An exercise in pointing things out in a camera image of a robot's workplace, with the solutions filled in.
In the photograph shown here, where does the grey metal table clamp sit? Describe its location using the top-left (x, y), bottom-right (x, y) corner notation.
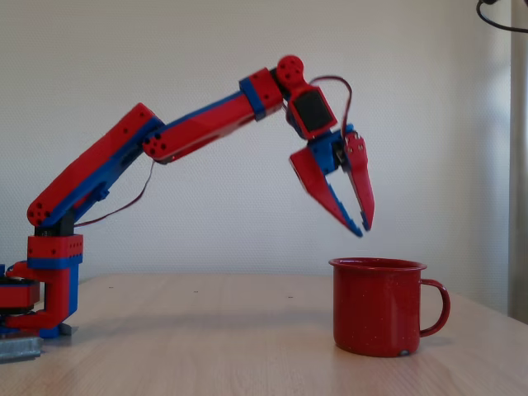
top-left (0, 336), bottom-right (45, 365)

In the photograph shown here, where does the servo cable at gripper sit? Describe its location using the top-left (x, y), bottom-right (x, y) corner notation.
top-left (309, 75), bottom-right (354, 134)

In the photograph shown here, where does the red enamel mug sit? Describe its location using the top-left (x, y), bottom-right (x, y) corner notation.
top-left (328, 257), bottom-right (451, 358)

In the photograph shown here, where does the black hanging cable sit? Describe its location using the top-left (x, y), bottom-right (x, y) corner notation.
top-left (476, 0), bottom-right (528, 34)

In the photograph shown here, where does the servo cable at elbow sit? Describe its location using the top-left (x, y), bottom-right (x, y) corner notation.
top-left (75, 158), bottom-right (154, 228)

